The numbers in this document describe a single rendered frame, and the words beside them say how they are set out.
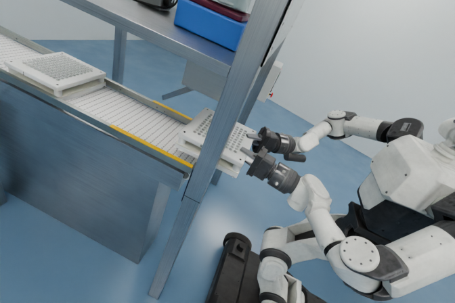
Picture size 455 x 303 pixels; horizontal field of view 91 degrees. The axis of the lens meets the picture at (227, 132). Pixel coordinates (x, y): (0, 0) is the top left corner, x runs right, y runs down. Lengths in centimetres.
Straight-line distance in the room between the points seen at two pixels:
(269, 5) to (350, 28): 355
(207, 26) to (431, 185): 73
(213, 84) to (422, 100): 362
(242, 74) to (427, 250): 54
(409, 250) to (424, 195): 19
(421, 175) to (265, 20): 58
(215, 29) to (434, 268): 74
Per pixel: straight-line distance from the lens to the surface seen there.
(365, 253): 63
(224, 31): 67
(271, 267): 115
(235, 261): 157
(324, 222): 70
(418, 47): 407
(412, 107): 418
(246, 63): 52
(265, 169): 77
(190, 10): 70
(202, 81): 88
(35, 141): 141
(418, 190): 80
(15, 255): 176
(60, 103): 104
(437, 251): 68
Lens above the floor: 152
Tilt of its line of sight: 32 degrees down
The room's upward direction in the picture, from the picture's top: 23 degrees clockwise
